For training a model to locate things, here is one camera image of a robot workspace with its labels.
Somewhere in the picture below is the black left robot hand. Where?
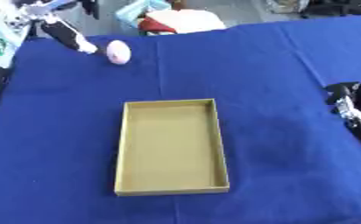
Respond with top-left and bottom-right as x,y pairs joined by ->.
13,0 -> 101,55

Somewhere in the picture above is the tan open cardboard box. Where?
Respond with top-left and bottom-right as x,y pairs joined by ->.
113,98 -> 231,197

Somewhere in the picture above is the pink egg-shaped toy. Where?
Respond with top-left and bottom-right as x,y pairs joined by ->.
105,39 -> 133,66

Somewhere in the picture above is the light blue bag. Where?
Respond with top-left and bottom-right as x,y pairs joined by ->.
113,0 -> 173,29

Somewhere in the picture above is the dark chair base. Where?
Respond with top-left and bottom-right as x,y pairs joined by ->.
298,0 -> 361,19

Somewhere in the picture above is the red and white bag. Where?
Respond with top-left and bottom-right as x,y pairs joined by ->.
136,8 -> 229,37

